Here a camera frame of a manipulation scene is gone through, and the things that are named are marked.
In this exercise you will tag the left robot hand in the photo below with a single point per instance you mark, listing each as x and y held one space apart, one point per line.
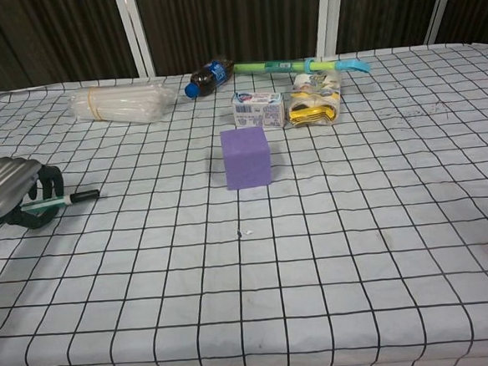
12 195

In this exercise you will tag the black and green pen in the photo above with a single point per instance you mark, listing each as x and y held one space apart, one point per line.
67 199

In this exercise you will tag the clear plastic cup stack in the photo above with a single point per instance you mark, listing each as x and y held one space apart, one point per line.
117 104

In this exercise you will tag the cola bottle with blue cap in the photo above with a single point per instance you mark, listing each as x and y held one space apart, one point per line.
210 77

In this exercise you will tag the purple foam cube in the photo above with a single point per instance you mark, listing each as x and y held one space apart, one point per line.
246 157

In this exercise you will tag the checkered white tablecloth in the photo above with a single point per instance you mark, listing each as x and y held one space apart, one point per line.
247 233

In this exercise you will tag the small white carton box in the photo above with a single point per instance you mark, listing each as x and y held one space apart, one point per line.
258 110

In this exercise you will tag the green and blue toothbrush pack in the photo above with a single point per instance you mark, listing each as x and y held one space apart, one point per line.
298 66

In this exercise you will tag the white partition frame post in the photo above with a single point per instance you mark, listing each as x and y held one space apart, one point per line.
328 15
135 31
439 6

